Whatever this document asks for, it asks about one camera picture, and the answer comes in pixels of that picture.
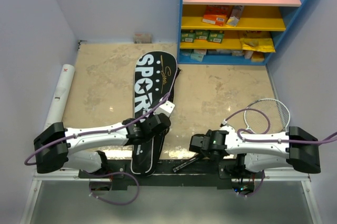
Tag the white shuttlecock tube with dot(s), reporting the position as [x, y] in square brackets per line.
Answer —
[58, 104]

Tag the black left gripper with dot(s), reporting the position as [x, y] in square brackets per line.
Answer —
[150, 117]

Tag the green box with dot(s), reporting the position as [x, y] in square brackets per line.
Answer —
[188, 36]
[216, 36]
[202, 35]

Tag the orange snack box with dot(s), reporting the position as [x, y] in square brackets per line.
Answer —
[216, 14]

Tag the black racket cover bag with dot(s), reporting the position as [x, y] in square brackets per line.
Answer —
[154, 76]

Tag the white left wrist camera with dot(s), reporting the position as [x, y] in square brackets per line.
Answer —
[165, 108]

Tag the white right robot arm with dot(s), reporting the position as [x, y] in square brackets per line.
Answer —
[255, 153]

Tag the green box left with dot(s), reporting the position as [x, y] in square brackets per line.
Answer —
[188, 36]

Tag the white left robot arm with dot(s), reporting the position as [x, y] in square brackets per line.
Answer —
[55, 145]

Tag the blue shelf unit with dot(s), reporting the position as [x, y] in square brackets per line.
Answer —
[234, 32]

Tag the green box middle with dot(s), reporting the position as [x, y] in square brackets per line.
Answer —
[202, 35]

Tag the silver snack pouch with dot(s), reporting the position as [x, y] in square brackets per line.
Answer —
[235, 16]

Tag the small pink box behind table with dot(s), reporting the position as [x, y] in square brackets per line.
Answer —
[142, 38]

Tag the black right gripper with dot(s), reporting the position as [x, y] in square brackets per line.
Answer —
[218, 160]

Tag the yellow snack bag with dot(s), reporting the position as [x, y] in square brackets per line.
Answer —
[260, 41]

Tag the green box right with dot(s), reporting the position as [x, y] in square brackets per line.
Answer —
[216, 36]

